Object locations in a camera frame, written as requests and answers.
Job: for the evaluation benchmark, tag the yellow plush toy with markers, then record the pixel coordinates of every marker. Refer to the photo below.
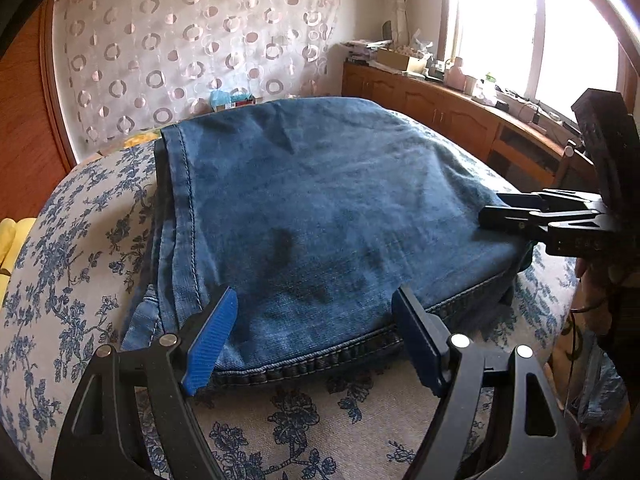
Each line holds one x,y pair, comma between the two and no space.
12,245

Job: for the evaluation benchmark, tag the pink yellow floral pillow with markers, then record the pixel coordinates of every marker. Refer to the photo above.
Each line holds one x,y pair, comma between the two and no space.
137,140

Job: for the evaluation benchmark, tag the wooden headboard panel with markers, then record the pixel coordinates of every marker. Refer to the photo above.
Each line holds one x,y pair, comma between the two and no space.
30,110

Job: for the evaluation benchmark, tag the pink bottle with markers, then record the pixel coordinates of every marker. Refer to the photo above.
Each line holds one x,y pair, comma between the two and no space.
455,76

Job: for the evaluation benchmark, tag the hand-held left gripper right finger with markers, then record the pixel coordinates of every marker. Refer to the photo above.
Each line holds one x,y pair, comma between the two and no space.
415,340

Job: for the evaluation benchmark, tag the pile of papers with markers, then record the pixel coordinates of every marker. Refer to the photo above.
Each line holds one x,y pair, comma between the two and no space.
362,50

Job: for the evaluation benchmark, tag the cardboard box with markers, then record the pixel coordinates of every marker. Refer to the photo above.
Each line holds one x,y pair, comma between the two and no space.
402,59

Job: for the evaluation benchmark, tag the wooden cabinet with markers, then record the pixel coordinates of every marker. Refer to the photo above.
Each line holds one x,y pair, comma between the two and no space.
425,105

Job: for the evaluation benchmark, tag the light blue plastic packet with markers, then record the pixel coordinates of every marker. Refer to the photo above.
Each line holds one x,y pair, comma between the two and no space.
227,99

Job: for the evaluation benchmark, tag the white window curtain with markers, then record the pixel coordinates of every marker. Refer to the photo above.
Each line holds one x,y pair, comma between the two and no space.
400,0

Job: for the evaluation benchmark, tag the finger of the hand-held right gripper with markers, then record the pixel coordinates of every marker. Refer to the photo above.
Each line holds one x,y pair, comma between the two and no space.
520,222
550,201

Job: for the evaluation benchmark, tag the white cup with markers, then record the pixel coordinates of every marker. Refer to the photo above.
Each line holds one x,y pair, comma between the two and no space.
470,85

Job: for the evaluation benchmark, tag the circle patterned sheer cloth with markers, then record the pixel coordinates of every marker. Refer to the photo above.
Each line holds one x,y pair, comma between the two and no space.
175,50

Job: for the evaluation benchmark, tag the blue floral bed sheet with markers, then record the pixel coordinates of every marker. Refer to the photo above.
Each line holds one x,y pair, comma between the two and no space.
75,260

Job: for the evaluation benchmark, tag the blue denim pants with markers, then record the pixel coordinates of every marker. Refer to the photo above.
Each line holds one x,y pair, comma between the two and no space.
325,200

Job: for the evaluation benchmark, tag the bluish plastic bag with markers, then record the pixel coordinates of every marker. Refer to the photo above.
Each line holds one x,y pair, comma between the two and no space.
600,385

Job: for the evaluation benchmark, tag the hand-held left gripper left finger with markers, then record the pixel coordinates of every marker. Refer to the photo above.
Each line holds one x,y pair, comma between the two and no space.
210,340

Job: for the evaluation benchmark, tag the window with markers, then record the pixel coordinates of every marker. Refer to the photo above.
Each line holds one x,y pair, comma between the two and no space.
500,25

